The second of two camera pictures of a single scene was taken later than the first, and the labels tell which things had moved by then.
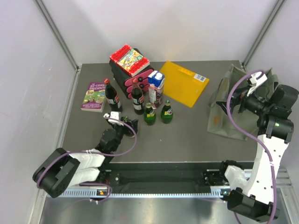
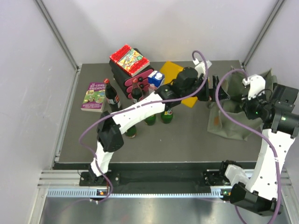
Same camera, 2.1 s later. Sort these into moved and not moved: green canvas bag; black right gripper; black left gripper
Moved: black left gripper; black right gripper
Not moved: green canvas bag
